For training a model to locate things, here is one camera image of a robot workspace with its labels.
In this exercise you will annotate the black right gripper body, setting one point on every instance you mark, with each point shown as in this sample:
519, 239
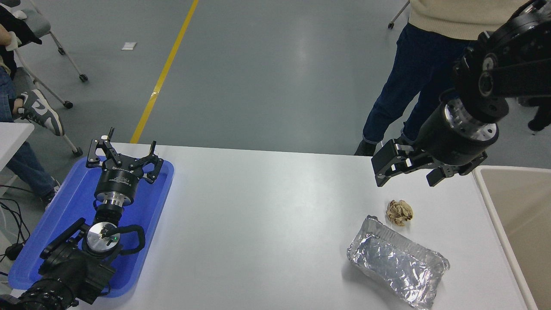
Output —
443, 142

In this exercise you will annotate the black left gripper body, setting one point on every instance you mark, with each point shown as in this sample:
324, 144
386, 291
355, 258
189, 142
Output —
118, 181

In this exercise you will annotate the silver foil tray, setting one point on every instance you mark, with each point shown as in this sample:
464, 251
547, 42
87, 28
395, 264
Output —
396, 262

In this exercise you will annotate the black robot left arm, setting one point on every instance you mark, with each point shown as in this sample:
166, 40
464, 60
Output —
73, 271

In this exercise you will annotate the crumpled tan paper ball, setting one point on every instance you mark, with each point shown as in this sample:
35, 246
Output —
399, 212

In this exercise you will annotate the blue plastic tray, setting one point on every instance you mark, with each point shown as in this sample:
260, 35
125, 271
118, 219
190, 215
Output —
69, 206

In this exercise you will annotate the seated person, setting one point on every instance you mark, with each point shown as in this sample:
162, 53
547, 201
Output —
38, 112

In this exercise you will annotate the standing person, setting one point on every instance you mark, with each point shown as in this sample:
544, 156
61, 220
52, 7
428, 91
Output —
413, 69

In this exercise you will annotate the large pale bin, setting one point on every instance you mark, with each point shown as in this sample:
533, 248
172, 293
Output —
516, 193

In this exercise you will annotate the small white table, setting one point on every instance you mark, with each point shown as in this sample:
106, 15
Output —
13, 137

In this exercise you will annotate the person in black shoes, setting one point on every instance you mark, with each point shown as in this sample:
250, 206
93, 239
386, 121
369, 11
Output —
540, 125

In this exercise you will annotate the white paper scrap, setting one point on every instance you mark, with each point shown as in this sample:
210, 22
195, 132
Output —
128, 46

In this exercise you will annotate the chair leg with caster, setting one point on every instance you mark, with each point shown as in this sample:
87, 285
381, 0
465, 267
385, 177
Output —
391, 26

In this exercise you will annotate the grey chair on casters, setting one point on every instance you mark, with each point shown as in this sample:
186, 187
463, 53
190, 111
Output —
36, 21

